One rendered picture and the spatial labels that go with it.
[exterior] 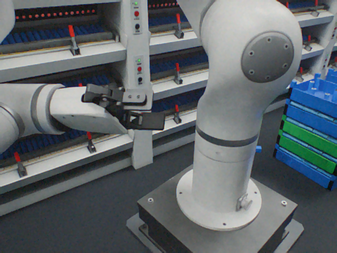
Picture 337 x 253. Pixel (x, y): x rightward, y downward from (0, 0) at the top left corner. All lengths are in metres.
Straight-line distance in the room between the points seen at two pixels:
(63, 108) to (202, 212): 0.35
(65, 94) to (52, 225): 0.78
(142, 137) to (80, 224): 0.44
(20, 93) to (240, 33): 0.34
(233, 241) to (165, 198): 0.17
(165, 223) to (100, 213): 0.58
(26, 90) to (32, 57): 0.52
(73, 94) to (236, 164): 0.30
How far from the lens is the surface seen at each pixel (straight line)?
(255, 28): 0.36
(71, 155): 1.19
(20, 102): 0.49
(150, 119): 0.48
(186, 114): 1.41
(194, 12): 0.49
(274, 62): 0.37
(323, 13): 2.04
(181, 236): 0.59
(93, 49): 1.05
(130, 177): 1.29
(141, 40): 1.10
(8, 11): 0.48
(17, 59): 1.01
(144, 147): 1.29
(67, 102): 0.44
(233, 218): 0.62
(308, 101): 1.29
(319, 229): 1.21
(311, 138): 1.34
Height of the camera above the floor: 0.83
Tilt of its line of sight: 31 degrees down
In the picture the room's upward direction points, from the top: straight up
